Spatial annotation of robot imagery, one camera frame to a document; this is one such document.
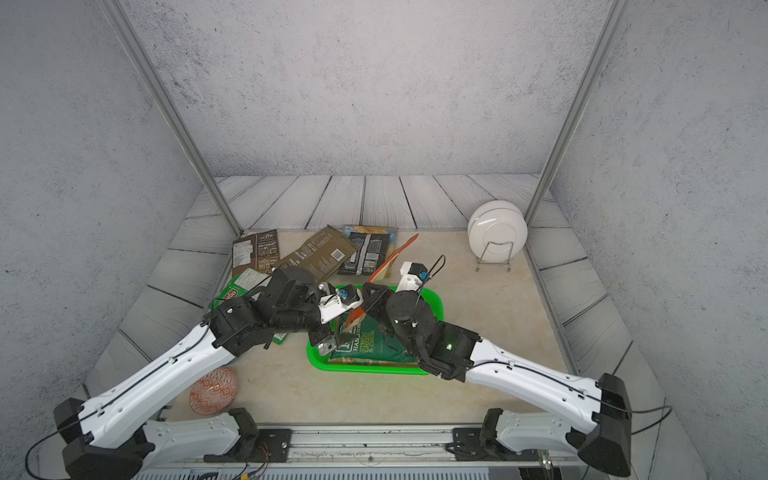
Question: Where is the red Lerna chips bag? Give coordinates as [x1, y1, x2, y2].
[342, 234, 419, 331]

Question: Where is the dark green Real chips bag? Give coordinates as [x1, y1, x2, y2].
[328, 316, 417, 367]

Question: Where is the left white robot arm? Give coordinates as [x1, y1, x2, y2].
[54, 266, 362, 479]

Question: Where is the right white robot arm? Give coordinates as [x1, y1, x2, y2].
[362, 283, 632, 477]

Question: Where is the green plastic mesh basket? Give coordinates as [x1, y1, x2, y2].
[306, 289, 445, 376]

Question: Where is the green Chuba cassava chips bag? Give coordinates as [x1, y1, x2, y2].
[203, 268, 277, 356]

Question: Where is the black and yellow snack bag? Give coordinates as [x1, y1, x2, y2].
[338, 225, 398, 276]

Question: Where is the brown Lerna cassava bag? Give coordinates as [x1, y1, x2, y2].
[274, 225, 357, 281]

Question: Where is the dark brown snack bag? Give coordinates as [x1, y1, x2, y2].
[231, 230, 280, 277]

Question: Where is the red patterned bowl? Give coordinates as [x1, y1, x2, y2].
[189, 367, 239, 416]

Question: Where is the white plate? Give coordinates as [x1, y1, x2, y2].
[467, 200, 528, 259]

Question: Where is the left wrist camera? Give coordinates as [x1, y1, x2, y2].
[318, 282, 363, 324]

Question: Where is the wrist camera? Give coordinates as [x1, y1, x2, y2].
[318, 282, 363, 324]
[395, 261, 430, 293]

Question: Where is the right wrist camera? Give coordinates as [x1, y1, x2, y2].
[395, 261, 430, 293]

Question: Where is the metal wire plate stand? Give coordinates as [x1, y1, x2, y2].
[475, 241, 515, 272]

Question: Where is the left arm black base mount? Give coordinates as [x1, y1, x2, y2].
[203, 428, 293, 465]

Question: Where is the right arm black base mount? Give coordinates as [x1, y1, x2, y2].
[445, 427, 539, 462]

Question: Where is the right aluminium frame post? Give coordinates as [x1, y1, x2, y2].
[525, 0, 630, 227]

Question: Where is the aluminium frame post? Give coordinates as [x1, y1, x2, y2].
[525, 0, 630, 227]
[97, 0, 244, 237]

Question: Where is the left aluminium frame post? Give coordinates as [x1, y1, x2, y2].
[97, 0, 244, 237]

